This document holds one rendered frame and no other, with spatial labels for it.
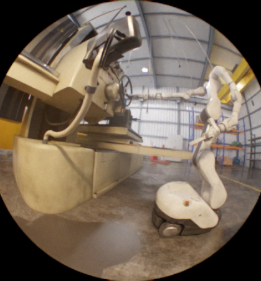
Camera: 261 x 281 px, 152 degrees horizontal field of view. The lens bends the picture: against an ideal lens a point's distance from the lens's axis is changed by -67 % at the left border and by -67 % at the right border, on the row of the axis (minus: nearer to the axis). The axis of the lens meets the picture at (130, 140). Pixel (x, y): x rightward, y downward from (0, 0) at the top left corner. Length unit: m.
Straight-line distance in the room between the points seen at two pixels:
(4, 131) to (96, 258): 2.93
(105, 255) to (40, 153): 0.80
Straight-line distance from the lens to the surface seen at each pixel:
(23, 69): 1.02
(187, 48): 8.49
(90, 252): 0.75
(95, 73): 0.42
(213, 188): 0.92
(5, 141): 3.06
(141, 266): 0.73
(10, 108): 1.30
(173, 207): 0.71
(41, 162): 0.82
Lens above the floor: 0.67
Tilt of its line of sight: 5 degrees up
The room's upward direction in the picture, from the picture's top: 7 degrees clockwise
